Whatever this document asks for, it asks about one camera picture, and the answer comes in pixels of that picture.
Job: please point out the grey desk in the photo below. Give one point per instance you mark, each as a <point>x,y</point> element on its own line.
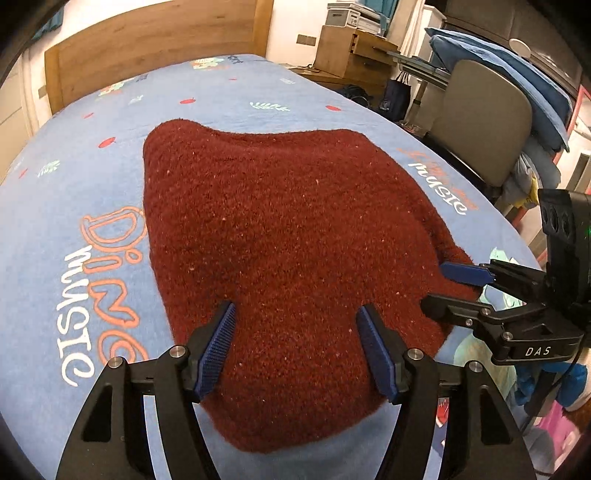
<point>420,69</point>

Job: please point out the grey printer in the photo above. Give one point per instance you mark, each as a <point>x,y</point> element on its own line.
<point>351,18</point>

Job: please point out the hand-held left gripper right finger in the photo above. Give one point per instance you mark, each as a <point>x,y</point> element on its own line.
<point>376,350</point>

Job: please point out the wooden bedside cabinet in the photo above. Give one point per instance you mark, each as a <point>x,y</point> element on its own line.
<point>341,55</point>

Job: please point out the blue cloth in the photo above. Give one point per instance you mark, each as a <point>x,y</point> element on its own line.
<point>558,381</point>

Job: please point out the wall socket plate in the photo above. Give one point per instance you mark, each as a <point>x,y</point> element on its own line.
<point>305,39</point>

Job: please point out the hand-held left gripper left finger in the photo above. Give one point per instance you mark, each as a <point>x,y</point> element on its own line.
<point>217,350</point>

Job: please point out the white wardrobe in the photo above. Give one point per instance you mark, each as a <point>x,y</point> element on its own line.
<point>14,115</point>

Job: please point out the wooden bed headboard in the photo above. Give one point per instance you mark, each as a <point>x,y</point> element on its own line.
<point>152,50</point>

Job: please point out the dark red knit sweater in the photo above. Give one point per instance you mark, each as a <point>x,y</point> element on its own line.
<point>286,221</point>

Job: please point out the grey chair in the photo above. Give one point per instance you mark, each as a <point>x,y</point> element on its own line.
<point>480,124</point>

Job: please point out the dark blue bag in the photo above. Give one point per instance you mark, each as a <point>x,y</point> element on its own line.
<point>395,99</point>

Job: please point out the blue dinosaur print bed sheet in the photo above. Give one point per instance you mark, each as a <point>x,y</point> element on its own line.
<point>69,194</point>

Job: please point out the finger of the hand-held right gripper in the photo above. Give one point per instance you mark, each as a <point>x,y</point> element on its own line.
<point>455,310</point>
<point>466,273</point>

